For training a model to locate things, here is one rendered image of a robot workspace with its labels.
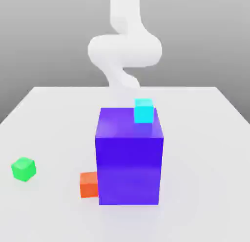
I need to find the small cyan cube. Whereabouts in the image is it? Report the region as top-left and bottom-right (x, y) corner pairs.
(134, 98), (154, 124)

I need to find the small orange cube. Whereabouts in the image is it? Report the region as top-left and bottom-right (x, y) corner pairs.
(79, 171), (99, 199)

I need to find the small green cube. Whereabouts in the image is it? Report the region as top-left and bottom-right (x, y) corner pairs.
(11, 156), (37, 182)

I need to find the large purple box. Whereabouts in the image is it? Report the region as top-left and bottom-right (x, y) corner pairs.
(94, 107), (164, 206)

